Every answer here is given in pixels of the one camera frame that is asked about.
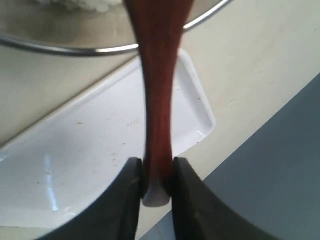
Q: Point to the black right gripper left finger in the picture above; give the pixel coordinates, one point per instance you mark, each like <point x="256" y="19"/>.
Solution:
<point x="114" y="215"/>

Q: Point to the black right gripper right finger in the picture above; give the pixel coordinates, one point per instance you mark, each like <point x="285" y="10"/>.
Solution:
<point x="198" y="214"/>

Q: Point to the dark red wooden spoon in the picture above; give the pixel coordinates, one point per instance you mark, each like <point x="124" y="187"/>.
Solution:
<point x="157" y="87"/>

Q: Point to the steel bowl of rice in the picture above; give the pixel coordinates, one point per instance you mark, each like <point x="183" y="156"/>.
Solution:
<point x="51" y="28"/>

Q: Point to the white rectangular tray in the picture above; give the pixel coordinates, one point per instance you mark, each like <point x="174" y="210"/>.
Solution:
<point x="57" y="168"/>

